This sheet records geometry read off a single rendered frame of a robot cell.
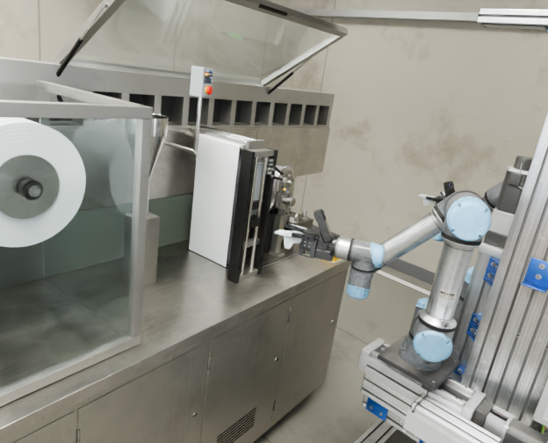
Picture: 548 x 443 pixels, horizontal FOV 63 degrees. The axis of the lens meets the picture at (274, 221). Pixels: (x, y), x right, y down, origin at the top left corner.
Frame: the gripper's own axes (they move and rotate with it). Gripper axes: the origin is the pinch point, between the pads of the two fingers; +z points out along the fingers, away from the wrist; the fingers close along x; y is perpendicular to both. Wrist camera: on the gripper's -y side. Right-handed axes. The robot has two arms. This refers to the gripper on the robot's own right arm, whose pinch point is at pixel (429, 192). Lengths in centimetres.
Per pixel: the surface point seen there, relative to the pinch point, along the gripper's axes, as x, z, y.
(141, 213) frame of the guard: -154, -65, -29
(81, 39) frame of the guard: -164, -26, -73
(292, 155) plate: -56, 58, -12
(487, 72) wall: 151, 120, -55
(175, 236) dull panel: -134, 15, 12
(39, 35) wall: -193, 214, -79
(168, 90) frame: -133, 10, -55
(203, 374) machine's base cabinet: -138, -54, 37
